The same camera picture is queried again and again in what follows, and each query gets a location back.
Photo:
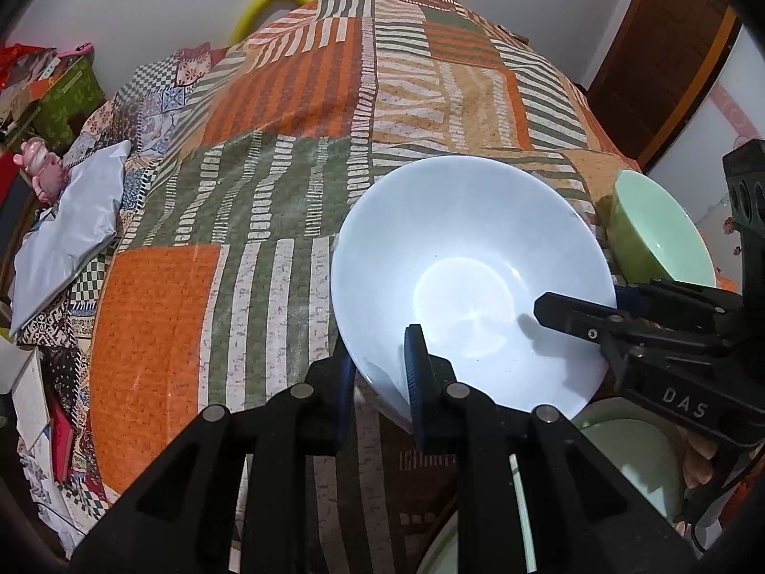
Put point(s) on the red book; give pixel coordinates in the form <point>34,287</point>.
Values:
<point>60,442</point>

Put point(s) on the white bowl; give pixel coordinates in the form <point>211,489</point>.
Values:
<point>472,299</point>

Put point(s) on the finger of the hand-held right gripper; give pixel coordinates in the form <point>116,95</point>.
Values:
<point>574,314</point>
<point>675,296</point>

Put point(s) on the green bowl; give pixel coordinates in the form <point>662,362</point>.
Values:
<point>657,233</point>

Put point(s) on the green plate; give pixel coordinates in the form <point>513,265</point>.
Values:
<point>633,466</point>

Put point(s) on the light blue cloth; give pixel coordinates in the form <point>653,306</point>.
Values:
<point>66,245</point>

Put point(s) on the pink animal figurine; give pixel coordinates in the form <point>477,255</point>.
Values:
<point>43,170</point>

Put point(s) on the person's right hand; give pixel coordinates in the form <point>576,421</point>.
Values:
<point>696,460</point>

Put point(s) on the brown wooden door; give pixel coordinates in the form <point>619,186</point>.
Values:
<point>663,54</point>

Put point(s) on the orange striped patchwork blanket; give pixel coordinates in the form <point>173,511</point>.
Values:
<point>311,179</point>

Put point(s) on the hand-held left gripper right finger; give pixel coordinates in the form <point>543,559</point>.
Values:
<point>415,388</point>

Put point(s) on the checkered patterned patchwork cloth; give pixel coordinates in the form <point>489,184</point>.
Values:
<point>119,131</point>

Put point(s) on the green patterned box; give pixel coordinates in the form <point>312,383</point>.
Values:
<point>66,101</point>

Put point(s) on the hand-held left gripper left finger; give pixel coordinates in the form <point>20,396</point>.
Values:
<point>343,397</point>

